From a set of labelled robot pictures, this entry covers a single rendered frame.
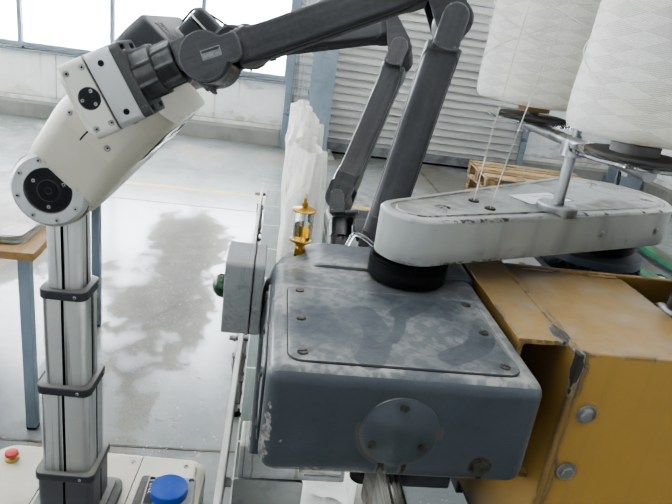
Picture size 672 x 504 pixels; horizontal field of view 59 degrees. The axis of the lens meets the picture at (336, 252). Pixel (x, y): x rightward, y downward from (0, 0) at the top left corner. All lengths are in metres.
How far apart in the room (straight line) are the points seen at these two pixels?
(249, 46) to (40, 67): 7.84
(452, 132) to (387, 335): 8.04
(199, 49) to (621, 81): 0.62
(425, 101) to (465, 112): 7.59
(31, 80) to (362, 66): 4.24
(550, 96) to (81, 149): 0.85
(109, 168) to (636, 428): 0.98
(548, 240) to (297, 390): 0.40
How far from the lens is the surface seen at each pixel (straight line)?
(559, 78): 0.81
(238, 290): 0.70
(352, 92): 8.22
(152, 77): 1.02
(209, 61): 0.98
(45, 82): 8.78
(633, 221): 0.89
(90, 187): 1.31
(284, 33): 0.99
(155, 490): 1.09
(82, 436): 1.70
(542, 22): 0.81
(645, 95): 0.59
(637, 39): 0.60
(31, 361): 2.50
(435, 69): 0.98
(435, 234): 0.64
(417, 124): 0.97
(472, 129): 8.62
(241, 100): 8.26
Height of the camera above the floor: 1.59
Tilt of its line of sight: 20 degrees down
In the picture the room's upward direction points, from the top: 8 degrees clockwise
